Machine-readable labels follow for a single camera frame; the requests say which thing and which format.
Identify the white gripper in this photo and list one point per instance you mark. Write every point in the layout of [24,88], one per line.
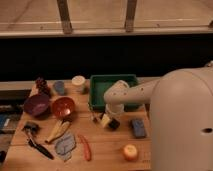
[114,109]

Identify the yellow black eraser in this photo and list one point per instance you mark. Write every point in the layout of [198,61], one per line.
[108,122]

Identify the red bowl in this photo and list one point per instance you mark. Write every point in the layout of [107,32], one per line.
[63,107]

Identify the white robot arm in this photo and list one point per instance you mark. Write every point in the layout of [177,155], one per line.
[181,117]

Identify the purple bowl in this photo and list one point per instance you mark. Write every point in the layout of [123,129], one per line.
[36,104]

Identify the blue sponge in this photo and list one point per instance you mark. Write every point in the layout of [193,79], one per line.
[138,128]

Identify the small dark object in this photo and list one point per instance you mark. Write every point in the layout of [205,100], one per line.
[94,118]

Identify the green plastic tray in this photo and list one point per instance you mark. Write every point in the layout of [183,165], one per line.
[100,83]

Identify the orange round fruit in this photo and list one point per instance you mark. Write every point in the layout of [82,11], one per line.
[130,152]

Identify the white cup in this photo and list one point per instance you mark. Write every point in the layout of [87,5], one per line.
[79,83]

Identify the red chili pepper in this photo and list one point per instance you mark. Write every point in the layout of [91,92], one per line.
[86,147]

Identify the yellow banana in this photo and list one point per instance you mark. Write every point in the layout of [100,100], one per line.
[59,129]

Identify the blue grey cup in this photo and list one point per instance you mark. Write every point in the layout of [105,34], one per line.
[59,87]

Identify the blue grey cloth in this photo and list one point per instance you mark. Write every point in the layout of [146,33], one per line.
[64,146]

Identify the dark grape bunch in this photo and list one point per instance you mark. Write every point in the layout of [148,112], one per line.
[41,85]

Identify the black handled brush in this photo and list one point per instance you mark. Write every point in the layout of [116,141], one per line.
[31,129]

